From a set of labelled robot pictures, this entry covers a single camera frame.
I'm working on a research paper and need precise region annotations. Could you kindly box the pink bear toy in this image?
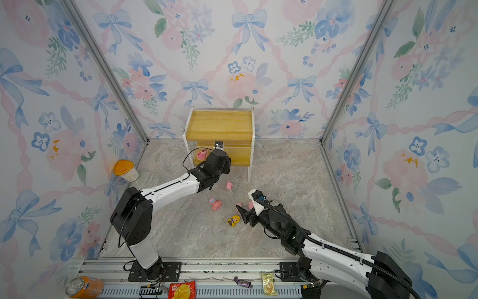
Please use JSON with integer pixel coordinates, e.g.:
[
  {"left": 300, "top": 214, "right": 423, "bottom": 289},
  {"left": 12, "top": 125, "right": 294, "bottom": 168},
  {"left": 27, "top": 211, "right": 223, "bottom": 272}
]
[{"left": 195, "top": 148, "right": 209, "bottom": 161}]

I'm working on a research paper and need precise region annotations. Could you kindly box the pink toy with blue bow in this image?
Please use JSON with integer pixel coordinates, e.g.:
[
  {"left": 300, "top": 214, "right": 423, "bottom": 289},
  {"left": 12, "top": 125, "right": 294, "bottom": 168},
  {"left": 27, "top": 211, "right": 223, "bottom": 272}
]
[{"left": 209, "top": 198, "right": 222, "bottom": 211}]

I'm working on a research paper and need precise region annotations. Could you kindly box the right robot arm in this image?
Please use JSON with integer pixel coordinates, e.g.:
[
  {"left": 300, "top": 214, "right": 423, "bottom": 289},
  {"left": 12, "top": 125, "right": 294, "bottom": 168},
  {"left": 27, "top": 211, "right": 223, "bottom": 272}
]
[{"left": 238, "top": 205, "right": 420, "bottom": 299}]

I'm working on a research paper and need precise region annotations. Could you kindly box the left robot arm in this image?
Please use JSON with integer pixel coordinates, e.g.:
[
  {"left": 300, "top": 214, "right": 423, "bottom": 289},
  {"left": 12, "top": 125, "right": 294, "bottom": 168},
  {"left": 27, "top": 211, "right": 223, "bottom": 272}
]
[{"left": 110, "top": 149, "right": 231, "bottom": 283}]

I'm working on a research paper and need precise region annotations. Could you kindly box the yellow bear toy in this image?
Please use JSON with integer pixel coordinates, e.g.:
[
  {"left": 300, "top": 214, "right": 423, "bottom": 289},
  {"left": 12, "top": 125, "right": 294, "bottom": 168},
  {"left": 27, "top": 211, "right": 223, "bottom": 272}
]
[{"left": 227, "top": 215, "right": 241, "bottom": 227}]

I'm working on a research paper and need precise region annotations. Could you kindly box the wooden two-tier shelf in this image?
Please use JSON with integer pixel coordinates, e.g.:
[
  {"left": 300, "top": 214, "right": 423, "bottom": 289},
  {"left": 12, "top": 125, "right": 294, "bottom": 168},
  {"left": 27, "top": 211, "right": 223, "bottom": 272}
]
[{"left": 182, "top": 107, "right": 256, "bottom": 181}]

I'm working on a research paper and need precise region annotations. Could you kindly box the green snack packet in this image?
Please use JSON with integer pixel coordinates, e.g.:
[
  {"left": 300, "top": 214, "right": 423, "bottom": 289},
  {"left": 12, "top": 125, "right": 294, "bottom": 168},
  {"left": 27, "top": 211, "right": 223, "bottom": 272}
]
[{"left": 261, "top": 273, "right": 278, "bottom": 296}]

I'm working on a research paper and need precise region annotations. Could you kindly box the purple wrapped candy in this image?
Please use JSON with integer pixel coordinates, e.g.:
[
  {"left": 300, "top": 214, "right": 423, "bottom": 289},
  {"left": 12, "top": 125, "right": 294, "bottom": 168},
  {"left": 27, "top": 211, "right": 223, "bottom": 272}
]
[{"left": 234, "top": 277, "right": 253, "bottom": 289}]

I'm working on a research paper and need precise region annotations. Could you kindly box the red snack packet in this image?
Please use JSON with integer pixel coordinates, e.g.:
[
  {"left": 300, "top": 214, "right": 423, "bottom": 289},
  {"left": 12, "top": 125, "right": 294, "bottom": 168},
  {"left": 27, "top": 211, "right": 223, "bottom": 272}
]
[{"left": 168, "top": 281, "right": 196, "bottom": 299}]

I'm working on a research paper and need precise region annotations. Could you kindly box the orange soda can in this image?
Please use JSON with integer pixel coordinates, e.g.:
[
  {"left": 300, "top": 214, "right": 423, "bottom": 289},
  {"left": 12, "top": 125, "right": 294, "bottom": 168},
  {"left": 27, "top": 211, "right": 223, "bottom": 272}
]
[{"left": 65, "top": 276, "right": 104, "bottom": 299}]

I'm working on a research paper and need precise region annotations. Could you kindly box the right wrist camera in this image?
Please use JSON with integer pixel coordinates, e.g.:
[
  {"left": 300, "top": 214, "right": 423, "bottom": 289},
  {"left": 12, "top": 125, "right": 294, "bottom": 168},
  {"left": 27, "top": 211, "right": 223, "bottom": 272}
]
[{"left": 248, "top": 189, "right": 268, "bottom": 216}]

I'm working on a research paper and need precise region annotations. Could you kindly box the aluminium rail base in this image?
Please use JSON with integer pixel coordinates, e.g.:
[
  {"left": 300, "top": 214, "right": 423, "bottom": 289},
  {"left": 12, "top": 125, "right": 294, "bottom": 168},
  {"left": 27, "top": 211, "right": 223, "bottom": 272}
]
[{"left": 74, "top": 257, "right": 389, "bottom": 299}]

